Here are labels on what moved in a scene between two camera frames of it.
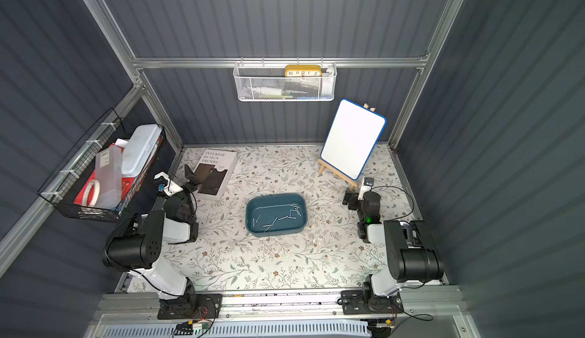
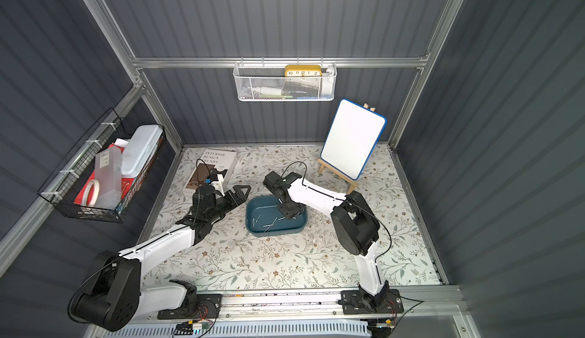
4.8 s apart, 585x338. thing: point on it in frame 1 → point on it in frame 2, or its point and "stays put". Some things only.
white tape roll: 86,191 stays put
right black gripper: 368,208 → 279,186
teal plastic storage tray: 276,214 stays put
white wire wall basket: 285,81 stays put
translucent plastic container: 108,173 stays put
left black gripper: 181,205 → 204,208
